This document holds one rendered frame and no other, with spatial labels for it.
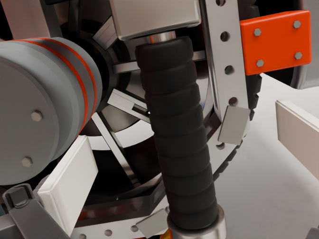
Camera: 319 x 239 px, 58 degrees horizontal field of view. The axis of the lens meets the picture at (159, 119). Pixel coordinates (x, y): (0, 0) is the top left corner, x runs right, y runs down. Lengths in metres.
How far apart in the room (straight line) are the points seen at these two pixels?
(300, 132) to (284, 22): 0.26
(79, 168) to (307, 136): 0.13
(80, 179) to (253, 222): 1.27
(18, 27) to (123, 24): 0.28
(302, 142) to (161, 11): 0.11
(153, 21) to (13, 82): 0.15
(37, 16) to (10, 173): 0.21
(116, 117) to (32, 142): 0.38
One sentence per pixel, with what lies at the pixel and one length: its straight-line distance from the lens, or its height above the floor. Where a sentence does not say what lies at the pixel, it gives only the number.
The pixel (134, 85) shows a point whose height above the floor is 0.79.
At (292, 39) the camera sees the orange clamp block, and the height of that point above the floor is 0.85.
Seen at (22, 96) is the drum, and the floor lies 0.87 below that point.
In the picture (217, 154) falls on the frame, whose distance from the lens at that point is 0.44.
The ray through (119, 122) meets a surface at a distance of 0.65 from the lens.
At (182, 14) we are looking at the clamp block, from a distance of 0.17.
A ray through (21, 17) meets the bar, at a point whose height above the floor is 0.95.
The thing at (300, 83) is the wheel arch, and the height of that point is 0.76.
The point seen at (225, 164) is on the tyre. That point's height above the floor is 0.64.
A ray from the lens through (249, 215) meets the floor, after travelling 1.46.
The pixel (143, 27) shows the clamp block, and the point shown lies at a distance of 0.17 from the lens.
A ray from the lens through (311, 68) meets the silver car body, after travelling 0.57.
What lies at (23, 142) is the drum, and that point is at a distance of 0.29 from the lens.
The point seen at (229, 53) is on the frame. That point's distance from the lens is 0.40.
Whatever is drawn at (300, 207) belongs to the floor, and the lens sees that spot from 1.51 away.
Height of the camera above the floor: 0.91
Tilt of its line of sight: 18 degrees down
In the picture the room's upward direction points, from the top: 12 degrees counter-clockwise
